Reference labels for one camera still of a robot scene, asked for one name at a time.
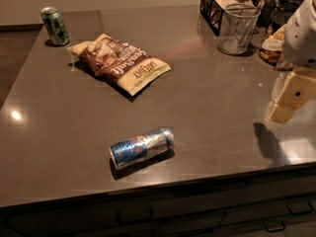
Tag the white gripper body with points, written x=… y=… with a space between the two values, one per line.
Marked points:
x=301 y=41

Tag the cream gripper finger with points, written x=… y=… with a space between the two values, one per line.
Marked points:
x=279 y=114
x=296 y=88

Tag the blue silver redbull can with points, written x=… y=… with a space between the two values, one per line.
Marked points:
x=142 y=147

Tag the brown chip bag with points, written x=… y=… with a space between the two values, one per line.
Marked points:
x=119 y=63

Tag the green soda can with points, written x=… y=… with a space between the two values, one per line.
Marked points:
x=53 y=21

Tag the wire mesh cup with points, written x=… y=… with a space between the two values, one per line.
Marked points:
x=238 y=23

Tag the black wire napkin basket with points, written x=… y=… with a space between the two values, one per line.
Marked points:
x=213 y=10

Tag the black drawer handle right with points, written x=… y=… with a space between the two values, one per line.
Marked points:
x=300 y=208

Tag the black drawer handle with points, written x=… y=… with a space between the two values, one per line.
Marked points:
x=300 y=208
x=135 y=214
x=273 y=227

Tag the black drawer handle lower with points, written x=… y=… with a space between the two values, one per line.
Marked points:
x=273 y=227

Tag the black drawer handle left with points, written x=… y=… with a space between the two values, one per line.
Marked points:
x=135 y=214

